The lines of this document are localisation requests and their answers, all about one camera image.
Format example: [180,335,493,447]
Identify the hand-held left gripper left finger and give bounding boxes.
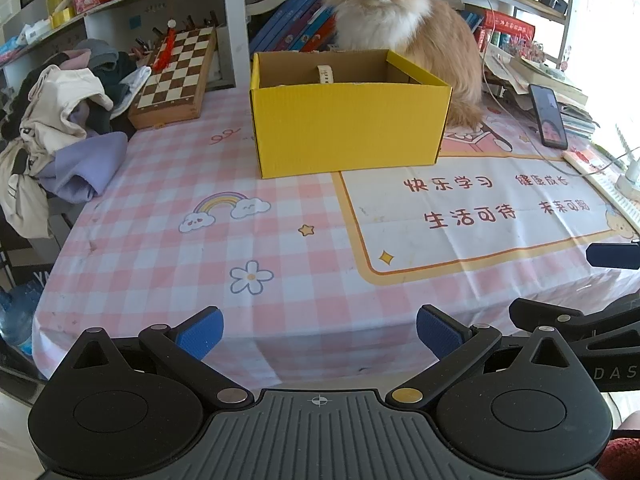
[52,307,254,407]

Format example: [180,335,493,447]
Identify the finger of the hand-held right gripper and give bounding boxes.
[586,241,640,268]
[509,296,640,350]

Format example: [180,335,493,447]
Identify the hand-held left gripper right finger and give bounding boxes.
[386,305,588,407]

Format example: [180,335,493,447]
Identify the yellow cardboard box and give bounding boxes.
[250,49,453,180]

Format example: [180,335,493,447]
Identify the white power strip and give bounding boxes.
[592,157,640,238]

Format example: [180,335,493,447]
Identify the dark red cloth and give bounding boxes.
[597,437,640,480]

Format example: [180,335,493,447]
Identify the pink and white booklet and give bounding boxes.
[562,149,615,177]

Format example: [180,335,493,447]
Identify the pink checked tablecloth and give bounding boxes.
[32,87,640,381]

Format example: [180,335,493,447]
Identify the black smartphone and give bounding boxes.
[528,83,569,150]

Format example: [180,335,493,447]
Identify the blue plastic bottle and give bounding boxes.
[0,280,43,356]

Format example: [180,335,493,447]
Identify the stack of papers and books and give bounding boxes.
[482,45,598,141]

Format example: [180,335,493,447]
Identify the lavender garment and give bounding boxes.
[37,131,129,204]

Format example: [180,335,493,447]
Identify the wooden chessboard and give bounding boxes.
[127,27,219,131]

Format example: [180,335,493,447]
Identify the pile of clothes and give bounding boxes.
[0,64,115,240]

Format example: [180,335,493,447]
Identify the dark clothes pile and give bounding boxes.
[60,39,151,121]

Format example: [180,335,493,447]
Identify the red tassel ornament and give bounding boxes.
[152,19,178,73]

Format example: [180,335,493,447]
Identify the white shelf unit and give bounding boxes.
[0,0,586,91]

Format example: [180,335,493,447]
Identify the orange and white cat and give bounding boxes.
[322,0,486,128]

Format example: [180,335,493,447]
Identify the row of blue books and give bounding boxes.
[248,0,338,53]

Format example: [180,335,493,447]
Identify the white cable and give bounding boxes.
[462,0,626,176]

